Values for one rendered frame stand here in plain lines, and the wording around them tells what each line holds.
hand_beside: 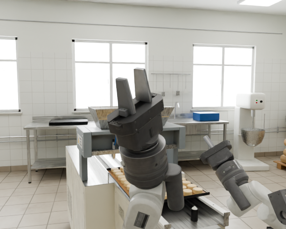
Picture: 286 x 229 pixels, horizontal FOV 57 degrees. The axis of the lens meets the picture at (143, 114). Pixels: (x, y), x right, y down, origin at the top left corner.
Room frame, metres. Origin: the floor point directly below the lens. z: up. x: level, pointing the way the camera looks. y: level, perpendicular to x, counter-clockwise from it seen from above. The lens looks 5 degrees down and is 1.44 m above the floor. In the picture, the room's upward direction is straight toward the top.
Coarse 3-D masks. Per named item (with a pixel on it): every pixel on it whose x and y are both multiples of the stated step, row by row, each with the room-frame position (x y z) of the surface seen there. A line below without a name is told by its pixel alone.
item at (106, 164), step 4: (96, 156) 2.25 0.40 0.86; (100, 156) 2.11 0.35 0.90; (100, 160) 2.10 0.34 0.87; (104, 160) 1.99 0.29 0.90; (104, 164) 1.96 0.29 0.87; (108, 164) 1.88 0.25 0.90; (124, 192) 1.49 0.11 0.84; (160, 220) 1.05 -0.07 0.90; (164, 220) 1.05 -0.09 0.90; (160, 224) 1.03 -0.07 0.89; (164, 224) 1.00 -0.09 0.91; (168, 224) 1.00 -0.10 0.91; (156, 228) 1.07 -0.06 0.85; (160, 228) 1.04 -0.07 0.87; (164, 228) 1.00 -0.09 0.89; (168, 228) 1.00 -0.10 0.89
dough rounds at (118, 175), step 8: (112, 168) 1.71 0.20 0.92; (120, 168) 1.72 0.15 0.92; (120, 176) 1.55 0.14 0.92; (120, 184) 1.46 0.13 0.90; (128, 184) 1.41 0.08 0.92; (184, 184) 1.43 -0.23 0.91; (192, 184) 1.41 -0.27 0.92; (128, 192) 1.35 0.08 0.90; (184, 192) 1.31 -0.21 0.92; (192, 192) 1.35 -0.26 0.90; (200, 192) 1.32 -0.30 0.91
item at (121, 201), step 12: (120, 192) 1.54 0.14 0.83; (120, 204) 1.53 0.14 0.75; (192, 204) 1.34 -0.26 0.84; (120, 216) 1.53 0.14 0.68; (168, 216) 1.21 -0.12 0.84; (180, 216) 1.21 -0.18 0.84; (192, 216) 1.16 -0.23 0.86; (204, 216) 1.21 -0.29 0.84; (120, 228) 1.54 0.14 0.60; (180, 228) 1.10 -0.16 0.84; (192, 228) 1.10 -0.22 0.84
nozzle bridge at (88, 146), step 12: (84, 132) 1.61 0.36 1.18; (96, 132) 1.63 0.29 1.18; (108, 132) 1.66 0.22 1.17; (168, 132) 1.91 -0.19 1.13; (180, 132) 1.85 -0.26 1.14; (84, 144) 1.60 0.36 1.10; (96, 144) 1.72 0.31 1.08; (108, 144) 1.75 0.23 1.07; (168, 144) 1.87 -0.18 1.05; (180, 144) 1.85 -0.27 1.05; (84, 156) 1.60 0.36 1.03; (168, 156) 2.02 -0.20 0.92; (84, 168) 1.71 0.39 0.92
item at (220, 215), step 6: (192, 198) 1.35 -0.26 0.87; (198, 198) 1.29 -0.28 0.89; (204, 198) 1.28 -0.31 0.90; (198, 204) 1.29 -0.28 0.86; (204, 204) 1.25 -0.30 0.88; (210, 204) 1.20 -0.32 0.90; (216, 204) 1.20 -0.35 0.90; (204, 210) 1.25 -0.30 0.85; (210, 210) 1.20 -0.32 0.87; (216, 210) 1.16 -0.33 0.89; (222, 210) 1.14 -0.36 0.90; (210, 216) 1.20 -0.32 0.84; (216, 216) 1.16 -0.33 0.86; (222, 216) 1.12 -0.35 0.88; (228, 216) 1.12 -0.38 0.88; (222, 222) 1.12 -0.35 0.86; (228, 222) 1.12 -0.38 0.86
